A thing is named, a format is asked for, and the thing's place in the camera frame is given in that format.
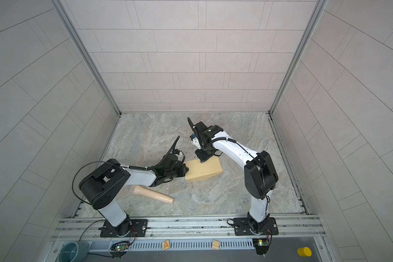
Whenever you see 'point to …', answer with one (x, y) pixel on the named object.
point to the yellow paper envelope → (201, 171)
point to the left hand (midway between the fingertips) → (193, 167)
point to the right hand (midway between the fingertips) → (202, 157)
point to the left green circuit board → (119, 249)
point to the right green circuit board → (262, 245)
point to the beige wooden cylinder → (138, 190)
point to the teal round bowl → (73, 251)
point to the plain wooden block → (215, 244)
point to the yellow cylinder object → (304, 252)
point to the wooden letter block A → (166, 245)
